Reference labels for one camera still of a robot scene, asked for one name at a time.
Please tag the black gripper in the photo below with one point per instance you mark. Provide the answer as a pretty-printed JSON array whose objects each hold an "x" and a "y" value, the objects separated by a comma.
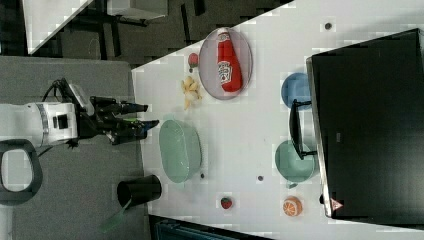
[{"x": 105, "y": 121}]

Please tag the green plastic strainer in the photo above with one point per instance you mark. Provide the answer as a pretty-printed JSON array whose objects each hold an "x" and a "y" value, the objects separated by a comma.
[{"x": 180, "y": 150}]

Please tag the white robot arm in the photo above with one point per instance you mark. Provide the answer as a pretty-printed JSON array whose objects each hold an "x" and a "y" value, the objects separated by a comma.
[{"x": 53, "y": 123}]

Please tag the peeled banana toy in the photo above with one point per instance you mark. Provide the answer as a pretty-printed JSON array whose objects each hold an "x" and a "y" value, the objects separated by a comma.
[{"x": 190, "y": 90}]

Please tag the black cylinder cup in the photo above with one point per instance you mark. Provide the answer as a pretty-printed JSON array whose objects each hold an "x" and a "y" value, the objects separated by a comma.
[{"x": 139, "y": 191}]

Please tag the strawberry toy near plate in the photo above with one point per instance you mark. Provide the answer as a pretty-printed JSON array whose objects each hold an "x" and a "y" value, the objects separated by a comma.
[{"x": 193, "y": 60}]

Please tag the purple round plate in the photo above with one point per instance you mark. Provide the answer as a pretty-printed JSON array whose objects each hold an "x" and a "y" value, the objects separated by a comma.
[{"x": 208, "y": 69}]

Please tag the green marker object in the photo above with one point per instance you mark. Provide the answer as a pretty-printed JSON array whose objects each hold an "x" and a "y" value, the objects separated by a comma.
[{"x": 115, "y": 220}]

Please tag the red ketchup bottle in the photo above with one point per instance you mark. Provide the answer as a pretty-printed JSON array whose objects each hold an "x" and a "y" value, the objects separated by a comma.
[{"x": 229, "y": 71}]

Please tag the strawberry toy near edge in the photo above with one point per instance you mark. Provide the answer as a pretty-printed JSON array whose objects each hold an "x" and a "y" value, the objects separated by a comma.
[{"x": 226, "y": 202}]

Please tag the blue plastic cup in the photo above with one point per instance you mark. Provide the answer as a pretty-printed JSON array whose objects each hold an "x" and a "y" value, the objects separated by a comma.
[{"x": 295, "y": 87}]

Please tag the green plastic cup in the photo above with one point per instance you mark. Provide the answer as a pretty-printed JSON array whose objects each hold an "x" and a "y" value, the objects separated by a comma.
[{"x": 293, "y": 167}]

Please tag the orange slice toy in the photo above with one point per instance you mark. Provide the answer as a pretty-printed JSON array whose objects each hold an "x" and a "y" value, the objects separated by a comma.
[{"x": 292, "y": 206}]

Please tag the black toaster oven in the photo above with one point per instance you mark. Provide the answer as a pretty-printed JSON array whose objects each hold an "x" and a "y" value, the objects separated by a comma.
[{"x": 368, "y": 114}]

